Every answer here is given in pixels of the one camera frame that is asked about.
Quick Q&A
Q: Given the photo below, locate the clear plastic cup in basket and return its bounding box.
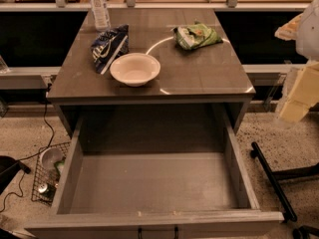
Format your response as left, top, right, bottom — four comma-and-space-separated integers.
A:
40, 147, 64, 170

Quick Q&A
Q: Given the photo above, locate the grey cabinet with glossy top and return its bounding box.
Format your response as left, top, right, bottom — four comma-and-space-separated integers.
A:
49, 8, 255, 133

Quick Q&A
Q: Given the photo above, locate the blue chip bag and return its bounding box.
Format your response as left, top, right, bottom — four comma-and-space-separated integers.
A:
91, 24, 129, 75

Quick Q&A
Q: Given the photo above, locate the black chair base leg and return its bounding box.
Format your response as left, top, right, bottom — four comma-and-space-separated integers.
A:
250, 141, 319, 222

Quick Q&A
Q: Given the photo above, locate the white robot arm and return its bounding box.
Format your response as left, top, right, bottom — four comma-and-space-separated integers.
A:
275, 0, 319, 123

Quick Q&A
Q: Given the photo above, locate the black power cable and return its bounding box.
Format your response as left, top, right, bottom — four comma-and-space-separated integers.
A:
0, 83, 56, 213

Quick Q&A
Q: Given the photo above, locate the black drawer handle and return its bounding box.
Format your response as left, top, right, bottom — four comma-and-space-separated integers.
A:
138, 227, 179, 239

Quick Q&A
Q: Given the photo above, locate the black wire basket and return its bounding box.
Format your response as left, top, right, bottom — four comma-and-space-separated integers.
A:
31, 142, 70, 206

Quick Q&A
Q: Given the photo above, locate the green jalapeno chip bag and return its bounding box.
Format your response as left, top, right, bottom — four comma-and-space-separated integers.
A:
173, 22, 223, 51

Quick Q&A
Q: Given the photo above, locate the clear plastic water bottle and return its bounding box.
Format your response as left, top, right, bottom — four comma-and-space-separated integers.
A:
90, 0, 111, 32

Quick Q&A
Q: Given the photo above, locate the open grey top drawer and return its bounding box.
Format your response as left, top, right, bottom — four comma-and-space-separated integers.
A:
26, 105, 283, 239

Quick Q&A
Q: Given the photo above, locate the white paper bowl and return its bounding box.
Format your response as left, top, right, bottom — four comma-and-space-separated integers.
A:
110, 53, 160, 87

